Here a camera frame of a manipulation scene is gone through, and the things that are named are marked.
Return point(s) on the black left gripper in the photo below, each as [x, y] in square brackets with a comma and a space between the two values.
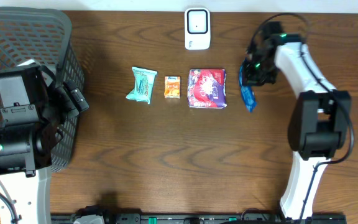
[62, 101]

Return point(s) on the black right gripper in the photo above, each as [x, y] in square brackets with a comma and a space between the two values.
[248, 79]

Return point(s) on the blue Oreo cookie pack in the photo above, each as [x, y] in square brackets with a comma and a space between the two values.
[247, 93]

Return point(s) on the red purple pad pack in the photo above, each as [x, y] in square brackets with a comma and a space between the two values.
[206, 88]

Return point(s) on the orange tissue pack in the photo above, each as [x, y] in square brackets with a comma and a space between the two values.
[172, 87]

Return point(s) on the green wet wipes pack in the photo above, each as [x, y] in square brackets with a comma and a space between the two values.
[143, 85]

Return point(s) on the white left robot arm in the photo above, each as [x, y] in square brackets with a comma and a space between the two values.
[25, 175]

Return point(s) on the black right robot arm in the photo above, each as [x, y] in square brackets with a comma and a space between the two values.
[320, 132]

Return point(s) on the white barcode scanner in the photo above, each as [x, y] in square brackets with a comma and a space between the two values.
[197, 28]

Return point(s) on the grey plastic basket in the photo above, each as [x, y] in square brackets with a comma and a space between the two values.
[44, 36]

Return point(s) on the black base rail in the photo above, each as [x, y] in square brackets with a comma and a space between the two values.
[95, 214]

